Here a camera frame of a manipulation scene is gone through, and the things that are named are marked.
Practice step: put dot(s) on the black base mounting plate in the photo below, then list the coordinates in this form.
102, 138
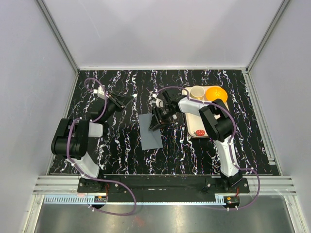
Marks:
162, 188

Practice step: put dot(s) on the grey paper envelope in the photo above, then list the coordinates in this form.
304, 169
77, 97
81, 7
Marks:
149, 139

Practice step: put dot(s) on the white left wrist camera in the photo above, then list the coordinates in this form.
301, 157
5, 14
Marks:
100, 93

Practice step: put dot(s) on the white slotted cable duct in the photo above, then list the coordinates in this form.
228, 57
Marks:
74, 199

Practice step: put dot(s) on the cream yellow cup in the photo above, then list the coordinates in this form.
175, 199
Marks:
197, 92

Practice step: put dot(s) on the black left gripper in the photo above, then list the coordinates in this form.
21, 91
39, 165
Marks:
120, 102

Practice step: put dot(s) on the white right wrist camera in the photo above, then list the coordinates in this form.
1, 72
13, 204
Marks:
156, 102

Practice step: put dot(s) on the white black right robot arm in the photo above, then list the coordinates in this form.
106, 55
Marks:
217, 121

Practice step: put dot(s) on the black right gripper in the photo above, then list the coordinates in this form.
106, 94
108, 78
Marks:
157, 120

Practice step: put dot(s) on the strawberry pattern tray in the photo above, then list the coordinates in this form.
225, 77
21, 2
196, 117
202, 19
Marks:
195, 127

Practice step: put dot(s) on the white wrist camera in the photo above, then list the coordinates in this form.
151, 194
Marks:
100, 93
156, 102

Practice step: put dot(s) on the orange bowl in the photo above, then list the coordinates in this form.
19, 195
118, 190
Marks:
216, 92

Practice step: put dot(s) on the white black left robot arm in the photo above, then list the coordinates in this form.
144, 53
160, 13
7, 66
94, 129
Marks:
72, 135

